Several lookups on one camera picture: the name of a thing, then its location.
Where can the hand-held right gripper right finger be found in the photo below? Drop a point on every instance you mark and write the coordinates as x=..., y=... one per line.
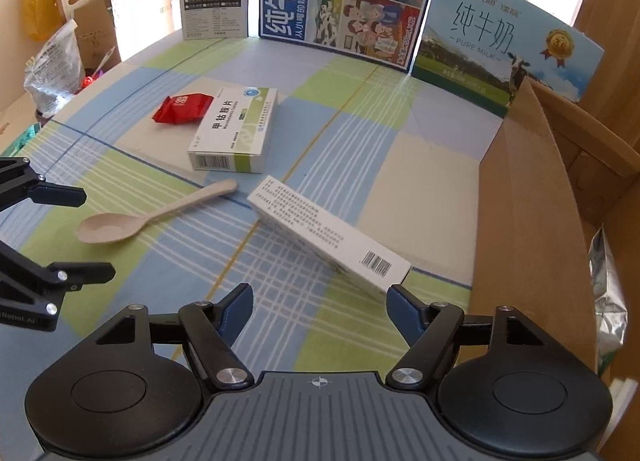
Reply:
x=405, y=313

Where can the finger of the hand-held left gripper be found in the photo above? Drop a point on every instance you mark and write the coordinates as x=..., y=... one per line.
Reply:
x=60, y=196
x=90, y=273

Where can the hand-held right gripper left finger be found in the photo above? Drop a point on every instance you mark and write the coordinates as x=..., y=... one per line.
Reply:
x=237, y=308

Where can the cream spoon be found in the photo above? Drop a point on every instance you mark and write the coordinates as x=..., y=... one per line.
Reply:
x=110, y=228

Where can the long white ointment box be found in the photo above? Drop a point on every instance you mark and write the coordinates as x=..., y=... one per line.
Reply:
x=320, y=236

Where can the red snack packet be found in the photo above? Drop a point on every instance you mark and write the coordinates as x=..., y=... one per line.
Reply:
x=182, y=108

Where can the brown cardboard box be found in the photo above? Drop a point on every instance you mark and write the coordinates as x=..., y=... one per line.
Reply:
x=530, y=216

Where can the white green medicine box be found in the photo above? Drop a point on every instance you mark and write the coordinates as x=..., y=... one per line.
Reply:
x=235, y=126

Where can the silver green leaf bag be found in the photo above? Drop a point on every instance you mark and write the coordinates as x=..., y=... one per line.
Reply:
x=607, y=291

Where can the checked cloth desktop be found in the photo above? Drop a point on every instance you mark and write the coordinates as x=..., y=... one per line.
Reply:
x=350, y=151

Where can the green patterned cloth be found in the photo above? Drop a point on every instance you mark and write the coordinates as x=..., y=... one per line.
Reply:
x=25, y=141

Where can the red shiny ornament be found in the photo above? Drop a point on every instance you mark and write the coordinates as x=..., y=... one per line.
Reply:
x=87, y=81

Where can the clear printed plastic bag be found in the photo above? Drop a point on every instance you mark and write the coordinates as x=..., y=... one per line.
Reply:
x=52, y=71

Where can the white-topped brown carton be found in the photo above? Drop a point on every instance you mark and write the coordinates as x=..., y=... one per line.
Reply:
x=90, y=31

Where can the white carton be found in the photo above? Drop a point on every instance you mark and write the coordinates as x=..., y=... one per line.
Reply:
x=142, y=16

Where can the landscape cow milk carton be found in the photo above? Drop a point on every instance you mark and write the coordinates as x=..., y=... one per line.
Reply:
x=480, y=41

